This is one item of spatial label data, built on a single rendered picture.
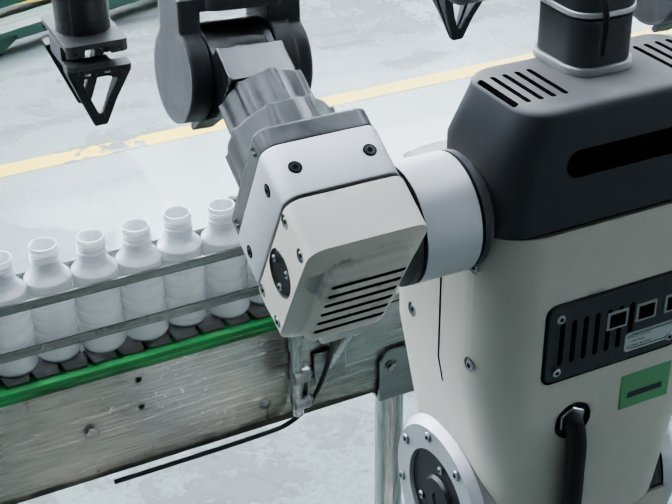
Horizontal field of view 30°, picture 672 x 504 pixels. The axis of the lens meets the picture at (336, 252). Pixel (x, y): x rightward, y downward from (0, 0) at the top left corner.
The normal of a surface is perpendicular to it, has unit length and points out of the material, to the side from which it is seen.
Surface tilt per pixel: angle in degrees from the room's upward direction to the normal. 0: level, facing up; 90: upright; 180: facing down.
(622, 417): 90
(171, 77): 85
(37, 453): 90
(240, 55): 30
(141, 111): 0
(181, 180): 0
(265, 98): 35
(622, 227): 90
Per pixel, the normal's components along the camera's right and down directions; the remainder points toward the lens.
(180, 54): -0.87, 0.18
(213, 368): 0.44, 0.46
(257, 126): -0.41, -0.25
